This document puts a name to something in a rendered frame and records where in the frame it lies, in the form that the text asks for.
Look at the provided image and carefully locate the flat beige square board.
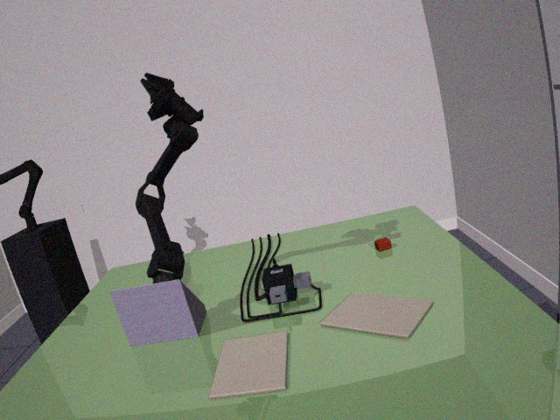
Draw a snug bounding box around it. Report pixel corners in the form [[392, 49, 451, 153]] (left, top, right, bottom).
[[320, 292, 433, 339]]

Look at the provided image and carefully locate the beige flat square panel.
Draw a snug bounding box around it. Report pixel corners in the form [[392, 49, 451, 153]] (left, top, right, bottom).
[[208, 331, 289, 399]]

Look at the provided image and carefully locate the small reddish-brown block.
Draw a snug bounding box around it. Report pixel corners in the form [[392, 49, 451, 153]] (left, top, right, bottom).
[[374, 237, 392, 252]]

